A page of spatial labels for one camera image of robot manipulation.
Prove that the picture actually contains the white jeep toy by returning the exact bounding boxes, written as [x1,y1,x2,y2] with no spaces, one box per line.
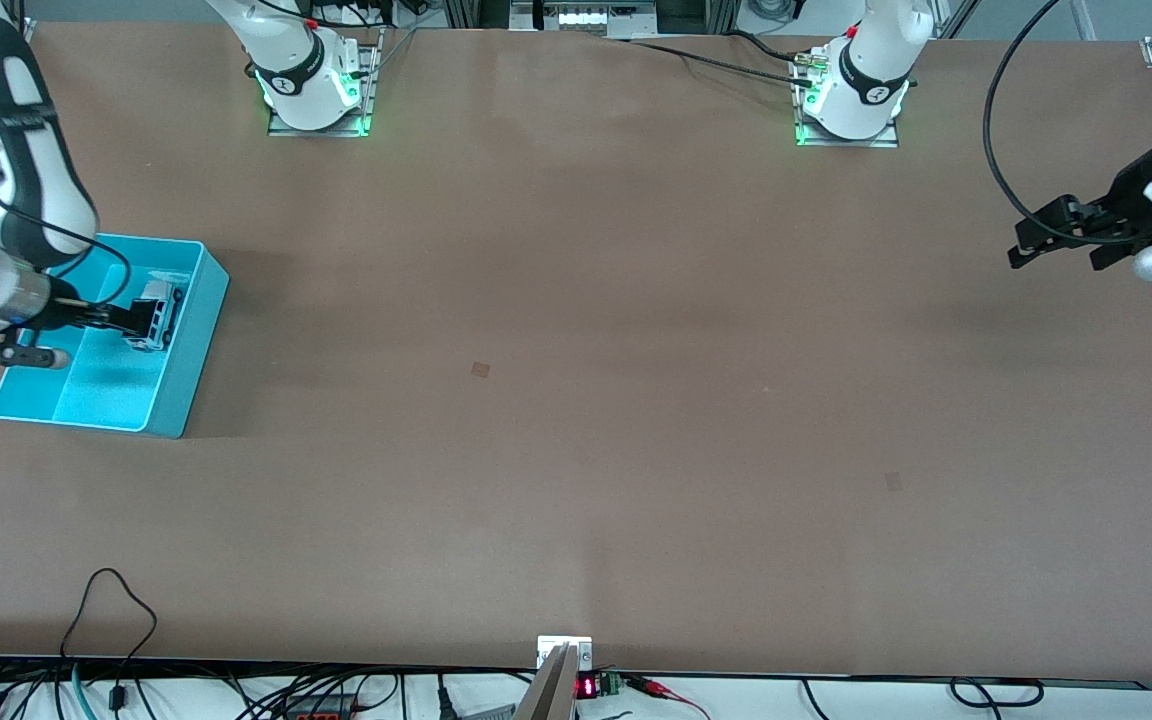
[126,280,188,353]

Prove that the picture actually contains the cyan plastic bin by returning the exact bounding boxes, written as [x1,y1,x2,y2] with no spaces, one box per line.
[0,232,230,439]

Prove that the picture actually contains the silver control unit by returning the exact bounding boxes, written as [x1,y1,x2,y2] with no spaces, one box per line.
[509,0,657,39]

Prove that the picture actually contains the red black clip leads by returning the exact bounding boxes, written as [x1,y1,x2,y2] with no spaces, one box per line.
[626,675,712,720]

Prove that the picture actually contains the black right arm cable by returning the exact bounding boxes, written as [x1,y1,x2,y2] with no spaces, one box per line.
[0,185,133,307]

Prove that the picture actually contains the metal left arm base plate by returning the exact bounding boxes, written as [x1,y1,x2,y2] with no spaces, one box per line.
[794,50,900,149]

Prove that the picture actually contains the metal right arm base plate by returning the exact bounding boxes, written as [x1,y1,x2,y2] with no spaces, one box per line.
[268,45,379,138]

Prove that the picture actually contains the thick black table cable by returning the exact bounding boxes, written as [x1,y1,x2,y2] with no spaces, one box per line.
[626,30,819,87]

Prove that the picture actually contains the thin black looped cable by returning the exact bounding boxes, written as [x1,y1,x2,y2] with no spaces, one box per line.
[58,568,159,713]

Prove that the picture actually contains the black coiled cable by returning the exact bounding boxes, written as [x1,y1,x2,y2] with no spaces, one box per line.
[948,677,1045,709]

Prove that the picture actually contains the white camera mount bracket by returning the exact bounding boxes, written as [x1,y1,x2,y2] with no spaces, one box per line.
[537,636,594,669]

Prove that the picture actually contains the grey aluminium camera bar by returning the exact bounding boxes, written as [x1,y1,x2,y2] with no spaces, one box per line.
[514,645,577,720]

